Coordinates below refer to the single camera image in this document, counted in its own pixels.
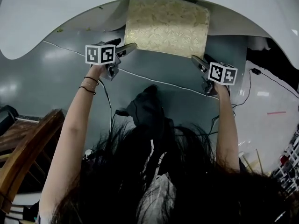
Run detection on white wire rack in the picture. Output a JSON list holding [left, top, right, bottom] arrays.
[[272, 124, 299, 197]]

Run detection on light wooden frame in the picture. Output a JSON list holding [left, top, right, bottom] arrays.
[[241, 148, 265, 175]]

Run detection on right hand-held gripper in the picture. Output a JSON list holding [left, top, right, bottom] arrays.
[[191, 53, 239, 98]]

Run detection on white vanity desk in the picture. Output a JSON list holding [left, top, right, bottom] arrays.
[[0, 0, 299, 68]]

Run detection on person's left forearm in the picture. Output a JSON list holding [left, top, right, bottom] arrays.
[[38, 64, 103, 222]]

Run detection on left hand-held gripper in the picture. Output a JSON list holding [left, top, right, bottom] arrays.
[[85, 38, 137, 82]]

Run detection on black power cable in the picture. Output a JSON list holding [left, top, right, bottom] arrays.
[[230, 69, 299, 107]]

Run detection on dark wooden slatted frame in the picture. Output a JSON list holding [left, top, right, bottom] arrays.
[[0, 108, 66, 215]]

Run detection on cream upholstered stool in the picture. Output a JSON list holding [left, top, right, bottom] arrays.
[[123, 0, 211, 59]]

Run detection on black power adapter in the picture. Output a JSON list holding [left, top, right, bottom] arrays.
[[248, 67, 263, 76]]

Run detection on black wrist band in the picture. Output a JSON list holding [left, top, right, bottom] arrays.
[[84, 76, 100, 86], [78, 85, 97, 96]]

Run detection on person's right forearm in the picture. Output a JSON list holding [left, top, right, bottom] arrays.
[[213, 83, 242, 173]]

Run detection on person's white blouse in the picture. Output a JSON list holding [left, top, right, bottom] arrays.
[[137, 148, 178, 224]]

